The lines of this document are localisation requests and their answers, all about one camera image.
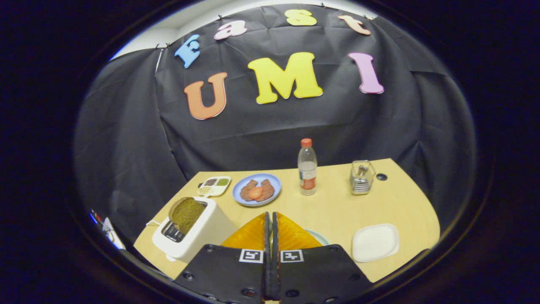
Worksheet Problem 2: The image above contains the clear bottle with red cap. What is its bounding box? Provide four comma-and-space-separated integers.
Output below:
297, 138, 318, 195

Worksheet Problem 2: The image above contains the white paper sheet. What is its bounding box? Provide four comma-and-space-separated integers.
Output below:
89, 209, 126, 250

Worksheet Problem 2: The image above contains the black backdrop cloth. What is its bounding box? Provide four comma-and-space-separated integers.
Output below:
74, 3, 477, 250

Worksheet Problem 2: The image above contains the white toaster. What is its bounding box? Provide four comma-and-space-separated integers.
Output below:
152, 196, 239, 263

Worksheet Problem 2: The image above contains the pale green round plate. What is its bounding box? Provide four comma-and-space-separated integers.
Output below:
305, 229, 329, 246

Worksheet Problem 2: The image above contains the blue round plate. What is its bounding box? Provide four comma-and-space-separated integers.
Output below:
232, 174, 282, 207

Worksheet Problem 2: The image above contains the clear cutlery holder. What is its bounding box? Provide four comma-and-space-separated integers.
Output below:
350, 160, 376, 195

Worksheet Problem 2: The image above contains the white divided seasoning tray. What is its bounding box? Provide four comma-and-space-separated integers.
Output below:
197, 176, 232, 198

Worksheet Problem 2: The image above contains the brown bread slice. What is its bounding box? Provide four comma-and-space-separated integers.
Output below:
169, 197, 207, 235

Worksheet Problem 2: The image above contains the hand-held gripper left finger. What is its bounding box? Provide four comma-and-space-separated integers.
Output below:
174, 212, 273, 304

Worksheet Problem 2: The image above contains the white square plate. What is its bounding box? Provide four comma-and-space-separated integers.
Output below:
351, 223, 400, 263

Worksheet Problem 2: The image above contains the brown meat patty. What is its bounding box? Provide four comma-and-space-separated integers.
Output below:
258, 179, 275, 202
240, 180, 259, 201

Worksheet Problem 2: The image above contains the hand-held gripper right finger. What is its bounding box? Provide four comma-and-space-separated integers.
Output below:
271, 212, 374, 304

